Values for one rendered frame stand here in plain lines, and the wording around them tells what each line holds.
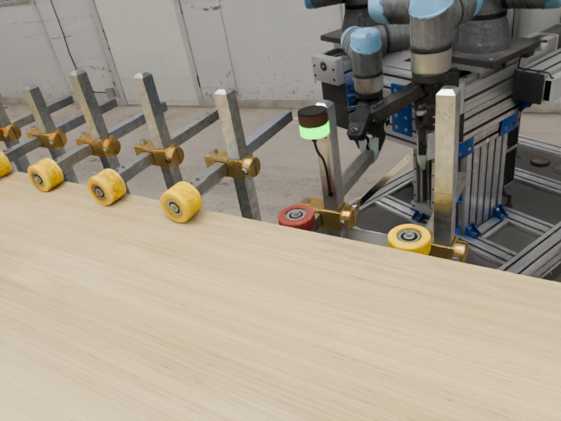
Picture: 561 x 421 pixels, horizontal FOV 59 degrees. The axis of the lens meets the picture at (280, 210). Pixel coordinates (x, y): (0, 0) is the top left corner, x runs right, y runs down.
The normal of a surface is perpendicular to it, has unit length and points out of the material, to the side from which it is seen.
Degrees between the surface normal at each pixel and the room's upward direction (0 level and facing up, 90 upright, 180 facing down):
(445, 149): 90
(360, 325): 0
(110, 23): 90
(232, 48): 90
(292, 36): 90
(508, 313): 0
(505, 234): 0
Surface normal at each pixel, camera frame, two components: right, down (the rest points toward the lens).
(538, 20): 0.58, 0.36
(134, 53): -0.40, 0.54
